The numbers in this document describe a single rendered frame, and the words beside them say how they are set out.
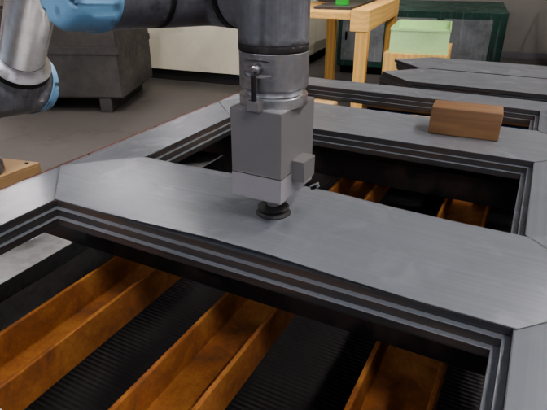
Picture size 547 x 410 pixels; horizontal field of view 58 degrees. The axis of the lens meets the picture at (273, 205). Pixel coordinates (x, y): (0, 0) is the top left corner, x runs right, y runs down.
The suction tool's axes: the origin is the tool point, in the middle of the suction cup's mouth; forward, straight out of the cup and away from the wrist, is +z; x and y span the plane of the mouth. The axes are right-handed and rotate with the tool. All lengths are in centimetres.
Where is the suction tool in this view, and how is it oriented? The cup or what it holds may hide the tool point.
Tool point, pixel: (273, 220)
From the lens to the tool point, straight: 61.5
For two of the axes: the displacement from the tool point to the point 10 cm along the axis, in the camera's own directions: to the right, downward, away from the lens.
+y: 4.7, -3.9, 7.9
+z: 0.0, 9.0, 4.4
